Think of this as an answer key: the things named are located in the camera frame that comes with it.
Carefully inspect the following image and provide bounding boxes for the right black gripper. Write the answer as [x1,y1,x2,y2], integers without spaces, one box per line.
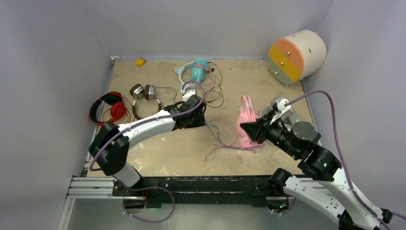
[239,110,301,159]

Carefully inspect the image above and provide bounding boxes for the pink headphones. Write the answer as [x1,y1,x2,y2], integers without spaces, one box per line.
[204,95,267,162]

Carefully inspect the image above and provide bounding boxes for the brown silver headphones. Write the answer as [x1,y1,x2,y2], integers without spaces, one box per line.
[129,84,177,120]

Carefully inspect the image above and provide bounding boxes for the white grey headphones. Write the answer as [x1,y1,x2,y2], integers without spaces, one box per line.
[260,105,301,130]

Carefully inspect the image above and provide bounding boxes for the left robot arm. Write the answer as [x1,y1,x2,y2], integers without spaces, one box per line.
[89,95,206,196]

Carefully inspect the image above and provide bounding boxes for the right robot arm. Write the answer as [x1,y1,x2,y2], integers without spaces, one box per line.
[239,115,393,230]

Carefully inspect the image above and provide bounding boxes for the teal cat ear headphones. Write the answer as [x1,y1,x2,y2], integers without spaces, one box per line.
[174,58,225,108]

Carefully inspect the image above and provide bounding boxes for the red black headphones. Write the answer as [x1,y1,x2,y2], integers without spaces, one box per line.
[89,91,131,126]

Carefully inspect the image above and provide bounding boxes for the small yellow block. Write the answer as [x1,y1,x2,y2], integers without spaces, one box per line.
[135,57,146,67]

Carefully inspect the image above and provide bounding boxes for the round pastel drawer cabinet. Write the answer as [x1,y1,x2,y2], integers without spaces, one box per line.
[268,30,327,85]

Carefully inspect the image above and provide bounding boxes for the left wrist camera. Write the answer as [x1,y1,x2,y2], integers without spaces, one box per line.
[182,89,196,102]

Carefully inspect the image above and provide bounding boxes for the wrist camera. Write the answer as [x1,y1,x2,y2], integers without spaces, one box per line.
[182,89,196,102]
[271,96,292,124]

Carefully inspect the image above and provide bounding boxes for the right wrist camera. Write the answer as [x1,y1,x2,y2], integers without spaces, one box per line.
[271,96,292,124]

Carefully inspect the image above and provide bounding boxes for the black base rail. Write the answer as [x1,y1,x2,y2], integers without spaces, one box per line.
[107,175,295,211]

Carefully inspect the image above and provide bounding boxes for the aluminium frame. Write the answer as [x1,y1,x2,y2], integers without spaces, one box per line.
[57,57,353,230]

